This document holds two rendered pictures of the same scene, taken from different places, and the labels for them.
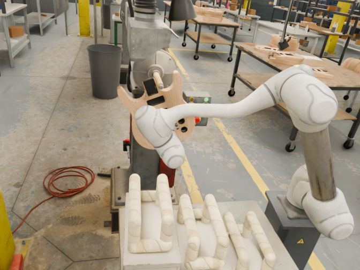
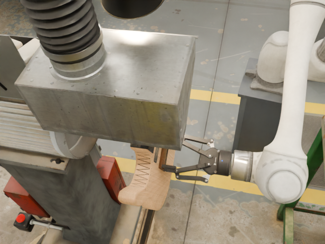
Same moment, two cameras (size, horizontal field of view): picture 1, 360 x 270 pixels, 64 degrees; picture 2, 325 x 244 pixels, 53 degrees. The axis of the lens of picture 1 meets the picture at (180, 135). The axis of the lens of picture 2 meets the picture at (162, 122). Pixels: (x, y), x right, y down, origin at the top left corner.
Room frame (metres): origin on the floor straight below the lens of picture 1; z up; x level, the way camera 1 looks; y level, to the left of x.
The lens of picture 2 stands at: (1.08, 0.55, 1.93)
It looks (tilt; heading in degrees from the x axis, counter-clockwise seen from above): 53 degrees down; 304
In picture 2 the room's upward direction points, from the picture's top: 8 degrees counter-clockwise
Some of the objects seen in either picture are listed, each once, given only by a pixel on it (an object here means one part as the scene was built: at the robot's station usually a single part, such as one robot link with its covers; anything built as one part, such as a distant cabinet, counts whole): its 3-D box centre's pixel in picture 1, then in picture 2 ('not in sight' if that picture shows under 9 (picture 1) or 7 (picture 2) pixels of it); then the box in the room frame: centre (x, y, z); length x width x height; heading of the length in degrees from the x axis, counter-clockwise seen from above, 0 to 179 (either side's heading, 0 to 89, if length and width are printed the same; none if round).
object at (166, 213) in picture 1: (164, 197); not in sight; (0.61, 0.02, 1.20); 0.20 x 0.03 x 0.03; 11
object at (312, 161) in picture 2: not in sight; (300, 183); (0.93, -0.33, 0.45); 0.05 x 0.05 x 0.90; 15
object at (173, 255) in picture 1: (148, 243); not in sight; (0.60, 0.05, 1.02); 0.27 x 0.15 x 0.17; 12
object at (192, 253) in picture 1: (192, 253); not in sight; (0.54, -0.07, 1.07); 0.03 x 0.03 x 0.09
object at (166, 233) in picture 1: (166, 234); not in sight; (0.53, 0.00, 1.15); 0.03 x 0.03 x 0.09
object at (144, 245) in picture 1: (150, 245); not in sight; (0.51, 0.04, 1.12); 0.11 x 0.03 x 0.03; 102
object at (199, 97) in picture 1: (188, 108); not in sight; (1.72, -0.03, 0.99); 0.24 x 0.21 x 0.26; 15
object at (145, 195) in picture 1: (147, 195); not in sight; (0.69, 0.08, 1.12); 0.11 x 0.03 x 0.03; 102
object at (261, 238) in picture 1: (260, 234); not in sight; (0.67, -0.29, 1.04); 0.20 x 0.03 x 0.03; 11
